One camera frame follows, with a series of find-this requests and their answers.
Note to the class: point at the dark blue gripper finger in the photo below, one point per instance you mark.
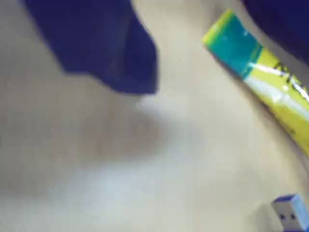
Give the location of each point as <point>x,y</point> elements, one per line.
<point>287,21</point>
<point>106,43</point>

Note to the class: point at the yellow instant coffee stick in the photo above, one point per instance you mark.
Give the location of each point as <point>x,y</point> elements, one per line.
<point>277,94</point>

